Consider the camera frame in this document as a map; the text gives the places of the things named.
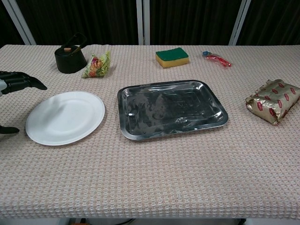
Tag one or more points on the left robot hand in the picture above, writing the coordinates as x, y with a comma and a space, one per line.
17, 79

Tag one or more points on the white round plate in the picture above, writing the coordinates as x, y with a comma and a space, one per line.
65, 118

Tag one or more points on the rectangular metal tray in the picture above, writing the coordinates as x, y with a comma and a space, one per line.
172, 109

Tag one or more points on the green snack packet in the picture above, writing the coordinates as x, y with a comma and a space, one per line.
97, 65

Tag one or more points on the green and yellow sponge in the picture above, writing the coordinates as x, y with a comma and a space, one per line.
172, 57

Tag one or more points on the beige waffle tablecloth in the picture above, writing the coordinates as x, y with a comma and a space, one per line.
150, 175

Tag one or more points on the red wrapped candy packet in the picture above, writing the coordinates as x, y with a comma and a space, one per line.
216, 58

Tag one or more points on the gold foil snack package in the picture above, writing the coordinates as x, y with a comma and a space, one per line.
274, 100

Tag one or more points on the white partition frame post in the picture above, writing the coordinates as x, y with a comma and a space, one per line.
239, 22
22, 21
143, 22

